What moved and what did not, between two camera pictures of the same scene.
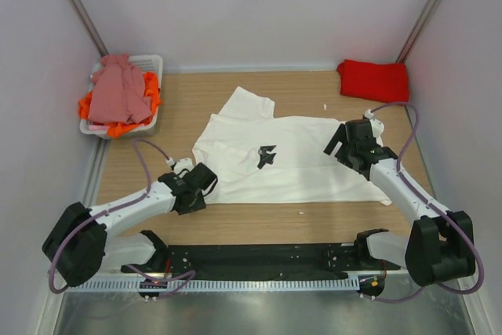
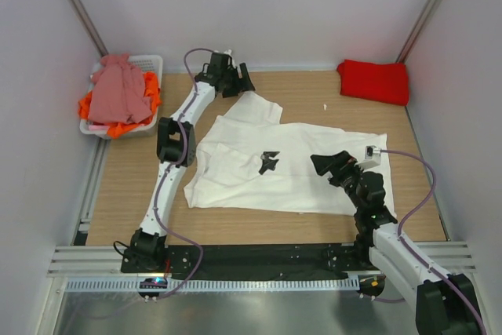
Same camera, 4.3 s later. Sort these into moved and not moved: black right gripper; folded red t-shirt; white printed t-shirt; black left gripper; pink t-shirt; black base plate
Moved: black left gripper; white printed t-shirt; black right gripper
Not moved: folded red t-shirt; black base plate; pink t-shirt
